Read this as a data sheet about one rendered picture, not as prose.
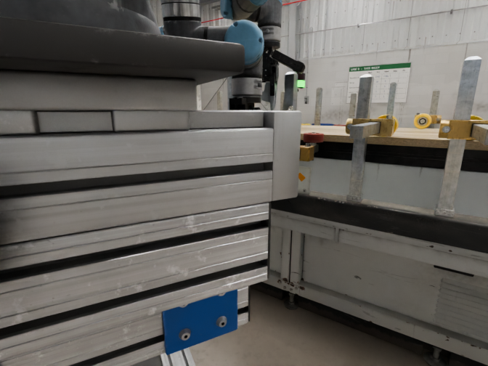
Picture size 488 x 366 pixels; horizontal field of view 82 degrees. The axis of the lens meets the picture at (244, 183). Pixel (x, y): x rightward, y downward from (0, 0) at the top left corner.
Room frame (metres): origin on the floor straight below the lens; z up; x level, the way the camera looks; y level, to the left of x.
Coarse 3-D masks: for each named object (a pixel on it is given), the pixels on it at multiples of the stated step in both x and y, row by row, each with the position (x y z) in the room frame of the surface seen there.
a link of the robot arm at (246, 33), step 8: (232, 24) 0.59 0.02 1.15; (240, 24) 0.58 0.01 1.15; (248, 24) 0.58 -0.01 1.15; (208, 32) 0.61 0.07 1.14; (216, 32) 0.61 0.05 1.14; (224, 32) 0.60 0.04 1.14; (232, 32) 0.58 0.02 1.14; (240, 32) 0.58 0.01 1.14; (248, 32) 0.58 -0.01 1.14; (256, 32) 0.58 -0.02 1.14; (216, 40) 0.60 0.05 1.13; (224, 40) 0.59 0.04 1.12; (232, 40) 0.58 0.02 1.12; (240, 40) 0.58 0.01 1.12; (248, 40) 0.58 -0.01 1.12; (256, 40) 0.58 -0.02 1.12; (248, 48) 0.58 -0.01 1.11; (256, 48) 0.58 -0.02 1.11; (248, 56) 0.58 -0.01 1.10; (256, 56) 0.59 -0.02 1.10; (248, 64) 0.61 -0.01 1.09; (256, 64) 0.67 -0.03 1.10
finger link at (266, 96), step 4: (264, 84) 0.98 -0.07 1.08; (268, 84) 0.98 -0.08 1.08; (272, 84) 0.97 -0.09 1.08; (264, 88) 0.98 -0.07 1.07; (268, 88) 0.98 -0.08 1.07; (264, 92) 0.98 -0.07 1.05; (268, 92) 0.98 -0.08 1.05; (260, 96) 0.99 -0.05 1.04; (264, 96) 0.98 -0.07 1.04; (268, 96) 0.98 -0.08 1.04; (272, 96) 0.97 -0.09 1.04; (264, 100) 0.99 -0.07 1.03; (268, 100) 0.98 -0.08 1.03; (272, 100) 0.97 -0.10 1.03; (272, 104) 0.98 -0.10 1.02; (272, 108) 0.99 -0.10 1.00
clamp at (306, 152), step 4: (300, 148) 1.00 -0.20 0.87; (304, 148) 0.99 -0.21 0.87; (308, 148) 0.98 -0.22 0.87; (312, 148) 1.01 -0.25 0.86; (300, 152) 1.00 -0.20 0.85; (304, 152) 0.99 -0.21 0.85; (308, 152) 0.98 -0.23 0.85; (312, 152) 1.01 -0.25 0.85; (300, 156) 1.00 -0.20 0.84; (304, 156) 0.99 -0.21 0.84; (308, 156) 0.98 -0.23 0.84; (312, 156) 1.01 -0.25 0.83; (304, 160) 0.99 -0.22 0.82; (308, 160) 0.98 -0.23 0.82
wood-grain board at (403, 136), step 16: (304, 128) 1.61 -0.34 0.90; (320, 128) 1.61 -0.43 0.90; (336, 128) 1.61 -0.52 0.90; (400, 128) 1.61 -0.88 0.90; (384, 144) 1.05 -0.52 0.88; (400, 144) 1.02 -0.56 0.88; (416, 144) 0.99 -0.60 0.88; (432, 144) 0.97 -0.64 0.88; (448, 144) 0.94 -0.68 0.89; (480, 144) 0.90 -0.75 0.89
